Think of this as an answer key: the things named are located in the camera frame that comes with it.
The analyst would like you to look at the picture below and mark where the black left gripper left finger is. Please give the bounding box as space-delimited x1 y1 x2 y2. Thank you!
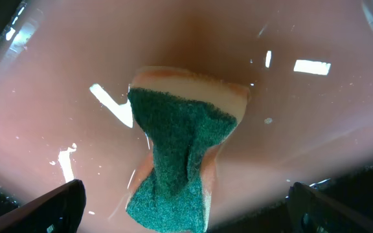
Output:
0 179 86 233

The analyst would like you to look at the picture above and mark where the black tray with red liquid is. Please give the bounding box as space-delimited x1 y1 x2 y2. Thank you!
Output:
0 1 373 232

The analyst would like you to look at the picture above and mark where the green and orange sponge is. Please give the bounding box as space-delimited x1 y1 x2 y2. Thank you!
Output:
126 66 250 232

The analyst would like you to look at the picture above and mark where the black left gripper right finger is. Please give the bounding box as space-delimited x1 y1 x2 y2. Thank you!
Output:
286 182 373 232

